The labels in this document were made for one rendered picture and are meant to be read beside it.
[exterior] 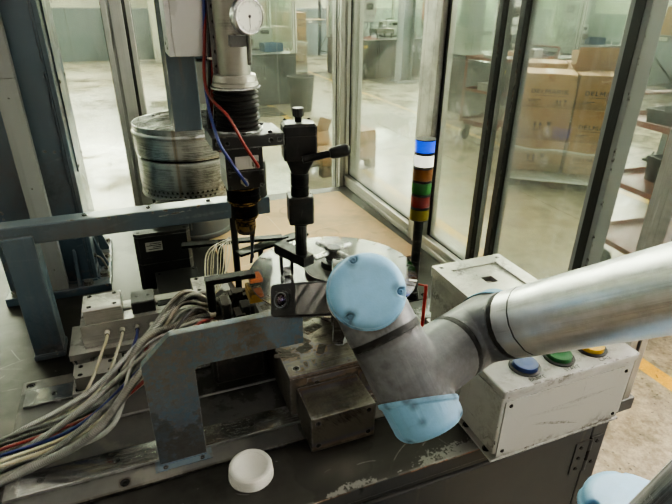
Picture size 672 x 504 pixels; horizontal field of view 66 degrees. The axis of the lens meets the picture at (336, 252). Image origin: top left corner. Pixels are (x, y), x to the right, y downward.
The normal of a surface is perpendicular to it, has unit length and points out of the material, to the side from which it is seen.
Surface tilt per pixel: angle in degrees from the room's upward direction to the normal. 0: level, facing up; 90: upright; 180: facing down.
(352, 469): 0
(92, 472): 0
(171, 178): 90
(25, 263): 90
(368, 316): 55
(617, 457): 0
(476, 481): 90
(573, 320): 87
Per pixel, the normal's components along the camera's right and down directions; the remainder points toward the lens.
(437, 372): 0.51, -0.34
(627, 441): 0.00, -0.90
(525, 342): -0.55, 0.59
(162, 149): -0.19, 0.43
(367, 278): 0.04, -0.13
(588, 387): 0.36, 0.41
